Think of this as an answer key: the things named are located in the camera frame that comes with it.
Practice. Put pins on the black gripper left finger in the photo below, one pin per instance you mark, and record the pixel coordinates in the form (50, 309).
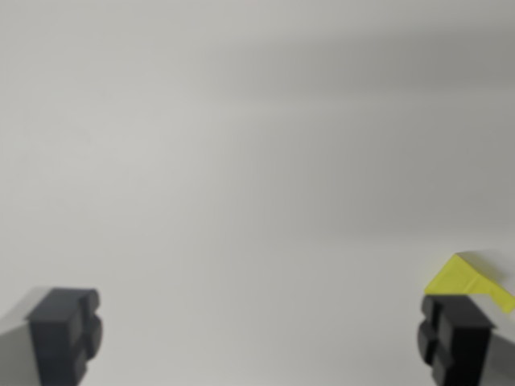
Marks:
(60, 337)

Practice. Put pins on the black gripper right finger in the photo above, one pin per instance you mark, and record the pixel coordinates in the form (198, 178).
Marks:
(458, 342)

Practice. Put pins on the yellow cube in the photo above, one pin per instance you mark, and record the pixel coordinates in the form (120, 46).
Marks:
(456, 278)

